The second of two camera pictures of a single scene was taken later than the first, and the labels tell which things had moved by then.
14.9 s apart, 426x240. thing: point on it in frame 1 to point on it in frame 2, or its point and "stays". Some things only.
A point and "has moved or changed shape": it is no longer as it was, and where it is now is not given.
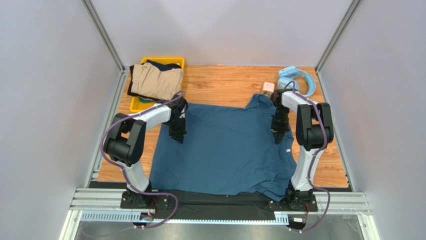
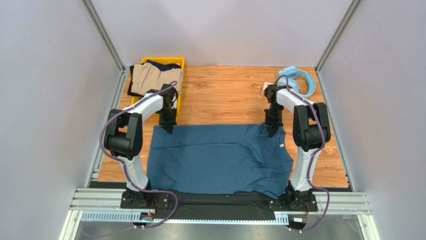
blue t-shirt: [231, 150] has moved or changed shape
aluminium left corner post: [106, 38] stays
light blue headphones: [288, 79] stays
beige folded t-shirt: [148, 80] stays
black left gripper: [178, 135] to [168, 125]
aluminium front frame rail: [106, 206] stays
